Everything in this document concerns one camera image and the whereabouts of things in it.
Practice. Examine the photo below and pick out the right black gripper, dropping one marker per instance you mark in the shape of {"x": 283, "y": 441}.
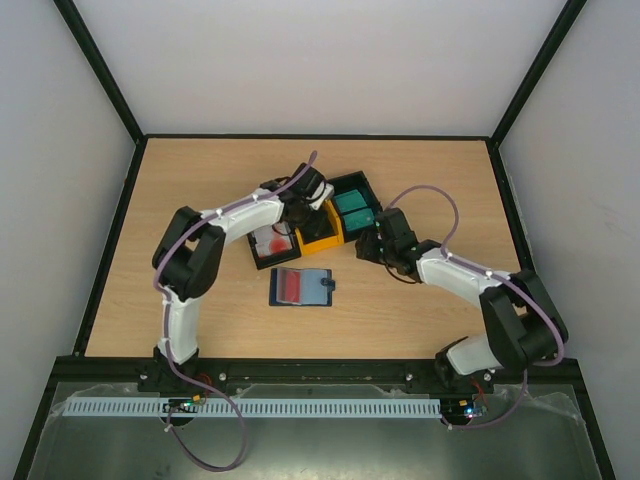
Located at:
{"x": 370, "y": 245}

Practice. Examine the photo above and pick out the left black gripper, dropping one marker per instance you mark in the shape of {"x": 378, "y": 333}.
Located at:
{"x": 293, "y": 224}

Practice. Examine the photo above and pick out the dark blue card holder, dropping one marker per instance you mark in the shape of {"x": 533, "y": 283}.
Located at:
{"x": 318, "y": 286}

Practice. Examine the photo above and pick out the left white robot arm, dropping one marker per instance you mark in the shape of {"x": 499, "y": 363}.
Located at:
{"x": 187, "y": 259}

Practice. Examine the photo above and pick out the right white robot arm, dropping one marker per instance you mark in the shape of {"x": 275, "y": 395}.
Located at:
{"x": 522, "y": 324}

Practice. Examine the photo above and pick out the black card stack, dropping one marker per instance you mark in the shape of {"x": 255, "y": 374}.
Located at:
{"x": 318, "y": 226}

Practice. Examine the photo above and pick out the red white card stack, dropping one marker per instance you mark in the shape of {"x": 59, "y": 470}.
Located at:
{"x": 271, "y": 240}

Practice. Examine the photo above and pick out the teal card stack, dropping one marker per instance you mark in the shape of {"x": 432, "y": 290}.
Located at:
{"x": 353, "y": 210}

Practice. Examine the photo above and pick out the black bin left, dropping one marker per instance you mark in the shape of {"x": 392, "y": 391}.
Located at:
{"x": 276, "y": 259}

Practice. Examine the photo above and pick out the black bin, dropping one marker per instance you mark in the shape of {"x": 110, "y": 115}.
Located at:
{"x": 276, "y": 259}
{"x": 356, "y": 180}

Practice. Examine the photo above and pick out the yellow bin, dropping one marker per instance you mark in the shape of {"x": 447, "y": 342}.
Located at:
{"x": 318, "y": 246}

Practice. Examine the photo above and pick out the black bin right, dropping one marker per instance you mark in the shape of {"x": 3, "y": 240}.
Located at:
{"x": 356, "y": 180}

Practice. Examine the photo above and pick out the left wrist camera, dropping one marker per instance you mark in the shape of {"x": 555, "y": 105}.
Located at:
{"x": 324, "y": 191}

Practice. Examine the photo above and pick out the black mounting rail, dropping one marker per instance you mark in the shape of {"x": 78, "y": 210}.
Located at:
{"x": 409, "y": 376}

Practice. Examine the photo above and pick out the black enclosure frame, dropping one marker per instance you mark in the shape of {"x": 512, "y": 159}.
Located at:
{"x": 76, "y": 366}

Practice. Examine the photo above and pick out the grey slotted cable duct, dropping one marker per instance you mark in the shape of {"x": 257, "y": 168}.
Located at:
{"x": 130, "y": 407}

